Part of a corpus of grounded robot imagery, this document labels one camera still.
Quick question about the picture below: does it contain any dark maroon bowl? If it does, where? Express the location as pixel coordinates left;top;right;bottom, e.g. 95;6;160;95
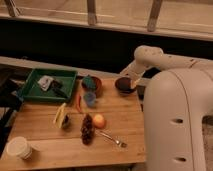
115;77;135;94

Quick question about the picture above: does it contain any dark chair at left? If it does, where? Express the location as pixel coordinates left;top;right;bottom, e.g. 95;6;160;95
0;68;22;156

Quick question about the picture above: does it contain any silver fork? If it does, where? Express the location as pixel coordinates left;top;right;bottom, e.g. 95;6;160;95
98;131;127;148

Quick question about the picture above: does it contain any green plastic tray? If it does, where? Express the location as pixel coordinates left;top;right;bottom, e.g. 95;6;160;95
20;68;77;102

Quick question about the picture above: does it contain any blue plastic cup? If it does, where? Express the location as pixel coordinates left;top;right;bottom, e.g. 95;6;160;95
83;92;96;107

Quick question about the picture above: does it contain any dark grape bunch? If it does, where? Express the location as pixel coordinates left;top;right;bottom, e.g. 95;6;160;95
81;114;94;145

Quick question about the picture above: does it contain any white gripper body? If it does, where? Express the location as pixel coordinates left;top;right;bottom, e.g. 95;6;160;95
124;61;146;81

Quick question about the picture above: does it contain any black tool in tray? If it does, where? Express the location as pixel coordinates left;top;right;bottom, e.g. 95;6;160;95
51;80;67;98

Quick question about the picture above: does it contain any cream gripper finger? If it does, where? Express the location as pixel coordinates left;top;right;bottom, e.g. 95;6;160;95
119;68;128;76
131;78;140;89

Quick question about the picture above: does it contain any red chili pepper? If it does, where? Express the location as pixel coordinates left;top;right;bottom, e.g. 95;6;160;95
76;94;83;113

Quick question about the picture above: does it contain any white lidded cup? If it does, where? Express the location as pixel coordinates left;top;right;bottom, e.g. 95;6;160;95
6;136;32;159

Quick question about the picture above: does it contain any orange bowl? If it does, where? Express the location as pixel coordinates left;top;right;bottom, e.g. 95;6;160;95
81;76;102;93

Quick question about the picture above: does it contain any teal sponge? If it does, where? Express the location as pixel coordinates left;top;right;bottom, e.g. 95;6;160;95
83;76;96;90

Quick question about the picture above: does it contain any orange peach fruit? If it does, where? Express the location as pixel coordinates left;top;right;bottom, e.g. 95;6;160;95
93;114;106;129

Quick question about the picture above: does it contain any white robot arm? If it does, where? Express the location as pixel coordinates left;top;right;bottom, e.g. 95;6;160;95
121;45;213;171

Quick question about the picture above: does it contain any white grey packet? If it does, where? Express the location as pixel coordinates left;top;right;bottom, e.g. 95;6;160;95
38;75;53;91

